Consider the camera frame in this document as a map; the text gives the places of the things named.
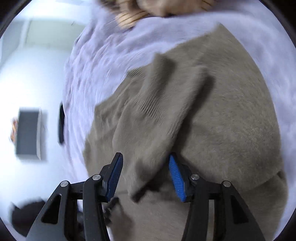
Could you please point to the grey floor scale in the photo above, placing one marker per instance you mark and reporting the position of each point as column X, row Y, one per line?
column 28, row 135

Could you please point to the lavender embossed bed blanket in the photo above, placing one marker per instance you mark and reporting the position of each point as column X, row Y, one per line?
column 103, row 53

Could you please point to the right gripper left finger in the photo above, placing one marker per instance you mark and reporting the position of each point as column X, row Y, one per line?
column 57, row 219

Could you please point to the colourful items on floor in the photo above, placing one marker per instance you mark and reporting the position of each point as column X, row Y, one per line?
column 14, row 130

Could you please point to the black clothing pile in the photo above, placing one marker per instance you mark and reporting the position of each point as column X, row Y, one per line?
column 22, row 218

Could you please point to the beige striped plush garment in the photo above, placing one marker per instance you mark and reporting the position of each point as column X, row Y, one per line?
column 129, row 12

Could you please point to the black oval object on bed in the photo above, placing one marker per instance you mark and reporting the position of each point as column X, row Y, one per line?
column 61, row 124

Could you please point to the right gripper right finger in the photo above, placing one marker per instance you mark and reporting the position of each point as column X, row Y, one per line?
column 232, row 218

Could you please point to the taupe knitted sweater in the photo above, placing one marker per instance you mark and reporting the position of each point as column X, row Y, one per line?
column 207, row 101

